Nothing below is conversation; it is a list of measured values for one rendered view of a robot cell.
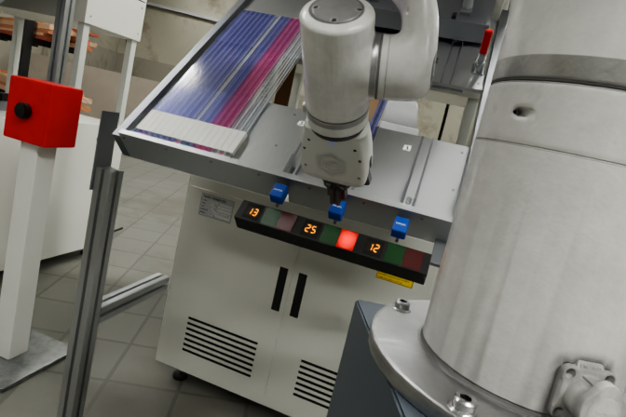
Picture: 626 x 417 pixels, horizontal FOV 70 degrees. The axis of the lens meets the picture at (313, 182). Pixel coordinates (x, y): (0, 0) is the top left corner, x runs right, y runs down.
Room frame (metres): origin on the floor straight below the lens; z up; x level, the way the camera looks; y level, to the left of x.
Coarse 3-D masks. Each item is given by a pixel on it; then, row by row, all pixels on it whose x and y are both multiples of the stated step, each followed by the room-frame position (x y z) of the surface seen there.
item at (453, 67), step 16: (256, 0) 1.30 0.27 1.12; (272, 0) 1.30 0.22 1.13; (288, 0) 1.30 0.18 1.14; (304, 0) 1.29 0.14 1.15; (288, 16) 1.23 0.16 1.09; (384, 32) 1.16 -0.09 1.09; (448, 48) 1.10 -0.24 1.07; (464, 48) 1.10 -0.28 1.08; (448, 64) 1.06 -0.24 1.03; (464, 64) 1.06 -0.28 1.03; (432, 80) 1.02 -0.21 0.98; (448, 80) 1.01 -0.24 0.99; (464, 80) 1.01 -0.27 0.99; (480, 80) 1.01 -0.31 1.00
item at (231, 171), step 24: (144, 144) 0.88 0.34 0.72; (168, 144) 0.85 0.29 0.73; (192, 168) 0.88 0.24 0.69; (216, 168) 0.85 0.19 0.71; (240, 168) 0.82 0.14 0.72; (264, 168) 0.80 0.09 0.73; (264, 192) 0.84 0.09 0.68; (312, 192) 0.79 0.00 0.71; (360, 192) 0.76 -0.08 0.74; (360, 216) 0.78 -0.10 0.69; (384, 216) 0.76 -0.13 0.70; (408, 216) 0.74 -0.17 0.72; (432, 216) 0.72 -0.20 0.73; (432, 240) 0.76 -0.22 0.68
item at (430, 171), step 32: (256, 128) 0.91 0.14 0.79; (288, 128) 0.91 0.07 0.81; (384, 128) 0.90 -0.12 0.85; (256, 160) 0.85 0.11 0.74; (288, 160) 0.85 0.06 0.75; (384, 160) 0.84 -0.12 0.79; (416, 160) 0.84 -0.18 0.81; (448, 160) 0.84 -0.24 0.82; (384, 192) 0.78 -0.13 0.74; (416, 192) 0.78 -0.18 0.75; (448, 192) 0.78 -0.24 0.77
